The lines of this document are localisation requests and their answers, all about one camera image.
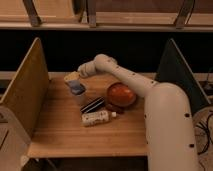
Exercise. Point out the red orange bowl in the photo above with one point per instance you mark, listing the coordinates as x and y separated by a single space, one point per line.
120 95

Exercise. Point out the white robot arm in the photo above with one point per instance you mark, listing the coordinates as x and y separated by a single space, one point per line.
168 119

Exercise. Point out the wooden back shelf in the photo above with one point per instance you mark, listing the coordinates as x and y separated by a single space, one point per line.
108 15

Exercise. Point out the left wooden side panel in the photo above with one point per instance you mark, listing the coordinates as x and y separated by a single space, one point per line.
22 100

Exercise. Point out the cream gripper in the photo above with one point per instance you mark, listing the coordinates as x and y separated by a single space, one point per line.
71 76

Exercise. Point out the white cup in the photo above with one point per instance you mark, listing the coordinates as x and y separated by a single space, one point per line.
79 96

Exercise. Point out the right dark side panel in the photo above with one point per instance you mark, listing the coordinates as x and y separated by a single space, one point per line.
174 68

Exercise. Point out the black striped flat box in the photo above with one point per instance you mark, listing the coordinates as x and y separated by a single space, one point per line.
93 105

